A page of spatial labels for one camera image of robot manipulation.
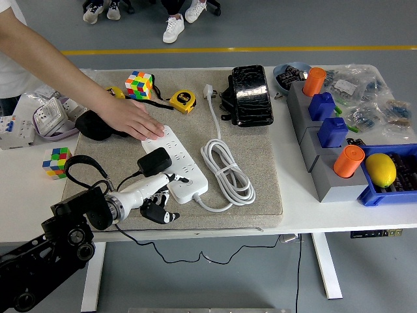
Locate person's hand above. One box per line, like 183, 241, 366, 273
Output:
96, 97, 166, 142

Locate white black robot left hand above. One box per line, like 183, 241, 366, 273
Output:
121, 173, 190, 226

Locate black plug adapter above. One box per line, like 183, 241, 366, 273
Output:
136, 147, 173, 178

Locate white power strip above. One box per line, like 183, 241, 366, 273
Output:
141, 125, 209, 205

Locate thin black adapter cord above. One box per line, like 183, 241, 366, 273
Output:
113, 169, 281, 264

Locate large colourful puzzle cube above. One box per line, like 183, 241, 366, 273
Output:
125, 70, 154, 100

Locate black cloth pouch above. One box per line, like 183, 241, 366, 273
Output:
74, 110, 131, 142

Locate yellow tape measure 5m print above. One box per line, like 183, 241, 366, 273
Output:
169, 90, 199, 115

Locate purple tray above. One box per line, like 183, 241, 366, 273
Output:
32, 104, 81, 142

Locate clear bag metal parts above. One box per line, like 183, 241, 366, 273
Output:
19, 68, 97, 108

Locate small colourful puzzle cube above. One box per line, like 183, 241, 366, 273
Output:
42, 147, 73, 180

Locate white table leg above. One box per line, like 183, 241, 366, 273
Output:
309, 233, 343, 300
80, 241, 107, 313

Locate white grey sneaker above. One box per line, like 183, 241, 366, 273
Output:
83, 0, 105, 25
106, 0, 121, 21

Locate grey-brown mat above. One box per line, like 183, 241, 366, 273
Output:
61, 67, 283, 235

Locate white circuit breaker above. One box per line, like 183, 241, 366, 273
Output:
0, 114, 36, 151

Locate seated person's leg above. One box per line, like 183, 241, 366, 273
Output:
162, 0, 185, 21

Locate person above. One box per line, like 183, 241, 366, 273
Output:
0, 0, 42, 117

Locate glossy black case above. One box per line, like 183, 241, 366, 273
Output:
231, 64, 274, 127

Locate light blue bowl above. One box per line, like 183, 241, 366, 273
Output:
272, 61, 313, 97

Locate black parts in bowl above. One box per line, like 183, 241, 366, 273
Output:
276, 65, 309, 92

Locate grey socket block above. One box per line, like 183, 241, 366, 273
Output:
311, 153, 371, 203
296, 109, 339, 147
299, 125, 349, 173
286, 80, 326, 127

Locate orange cylinder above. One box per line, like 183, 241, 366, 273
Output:
302, 67, 327, 98
332, 145, 366, 179

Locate blue square block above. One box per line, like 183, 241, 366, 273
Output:
308, 91, 337, 122
317, 117, 349, 149

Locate clear bag white label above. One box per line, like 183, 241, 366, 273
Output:
327, 67, 369, 102

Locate clear bag blue parts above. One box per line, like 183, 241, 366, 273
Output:
345, 99, 384, 133
379, 96, 414, 128
361, 65, 392, 98

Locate blue plastic bin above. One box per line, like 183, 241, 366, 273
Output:
356, 143, 417, 208

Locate black table control panel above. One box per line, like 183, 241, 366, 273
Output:
350, 229, 403, 239

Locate yellow lemon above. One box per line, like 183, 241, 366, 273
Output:
364, 153, 397, 189

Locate black parts in bin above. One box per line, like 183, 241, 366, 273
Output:
379, 151, 417, 193

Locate black wrist strap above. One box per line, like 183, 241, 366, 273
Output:
145, 74, 175, 111

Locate small white wall socket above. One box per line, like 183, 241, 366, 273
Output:
61, 97, 87, 120

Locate large white wall socket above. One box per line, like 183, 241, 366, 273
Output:
32, 97, 70, 135

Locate white power strip cable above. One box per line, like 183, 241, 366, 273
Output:
194, 83, 257, 213

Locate metal table bracket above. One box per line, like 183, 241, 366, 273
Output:
278, 233, 304, 244

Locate hanging black cable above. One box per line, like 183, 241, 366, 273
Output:
295, 234, 303, 313

